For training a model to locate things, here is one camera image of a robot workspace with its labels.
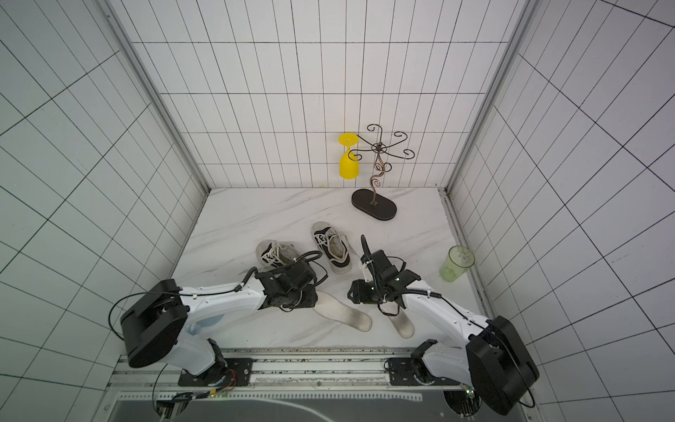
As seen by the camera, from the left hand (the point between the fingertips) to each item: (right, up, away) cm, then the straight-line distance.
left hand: (307, 303), depth 85 cm
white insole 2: (+30, -4, -1) cm, 30 cm away
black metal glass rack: (+22, +35, +31) cm, 51 cm away
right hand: (+15, +5, -1) cm, 16 cm away
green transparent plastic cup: (+48, +14, -3) cm, 50 cm away
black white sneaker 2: (+9, +17, +13) cm, 23 cm away
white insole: (+7, -1, 0) cm, 7 cm away
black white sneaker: (-12, +16, +4) cm, 20 cm away
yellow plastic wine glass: (+14, +49, +13) cm, 52 cm away
